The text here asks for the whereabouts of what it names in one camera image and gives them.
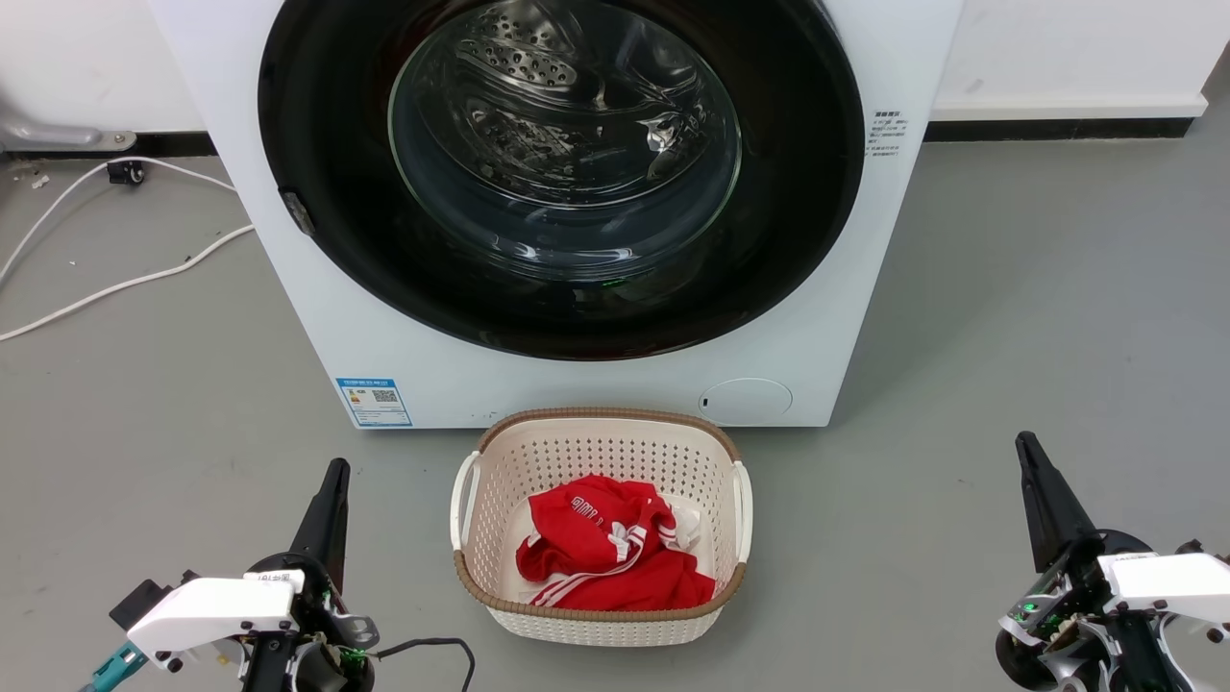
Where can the black round washer door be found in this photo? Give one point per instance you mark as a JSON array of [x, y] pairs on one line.
[[317, 115]]

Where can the teal connector plug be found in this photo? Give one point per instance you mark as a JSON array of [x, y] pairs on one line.
[[110, 671]]

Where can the small text sticker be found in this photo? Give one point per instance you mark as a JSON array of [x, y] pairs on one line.
[[887, 132]]

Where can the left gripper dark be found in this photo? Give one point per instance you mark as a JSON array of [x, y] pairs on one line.
[[322, 615]]

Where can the round white filter cover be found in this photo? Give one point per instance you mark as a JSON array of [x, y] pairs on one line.
[[746, 400]]

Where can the cream perforated laundry basket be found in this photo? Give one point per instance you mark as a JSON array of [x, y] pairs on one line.
[[586, 452]]

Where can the blue energy label sticker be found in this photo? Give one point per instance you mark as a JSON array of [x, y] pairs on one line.
[[374, 402]]

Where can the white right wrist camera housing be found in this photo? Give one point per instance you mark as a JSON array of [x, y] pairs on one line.
[[1172, 581]]

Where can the grey metal bracket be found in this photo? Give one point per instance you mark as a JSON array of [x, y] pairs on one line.
[[48, 133]]

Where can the red garment with white stripes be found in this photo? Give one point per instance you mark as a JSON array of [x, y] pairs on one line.
[[596, 548]]

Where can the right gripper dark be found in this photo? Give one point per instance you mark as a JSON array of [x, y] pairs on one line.
[[1067, 615]]

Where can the white front-load washing machine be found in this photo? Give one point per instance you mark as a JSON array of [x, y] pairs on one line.
[[538, 384]]

